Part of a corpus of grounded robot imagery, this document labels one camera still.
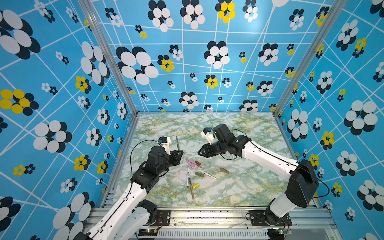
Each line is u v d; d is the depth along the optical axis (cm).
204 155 72
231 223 73
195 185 84
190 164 92
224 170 89
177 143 75
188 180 86
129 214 47
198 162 93
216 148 68
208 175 88
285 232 68
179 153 75
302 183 43
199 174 88
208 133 73
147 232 72
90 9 69
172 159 67
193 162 93
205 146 71
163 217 73
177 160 66
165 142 68
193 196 81
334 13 69
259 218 72
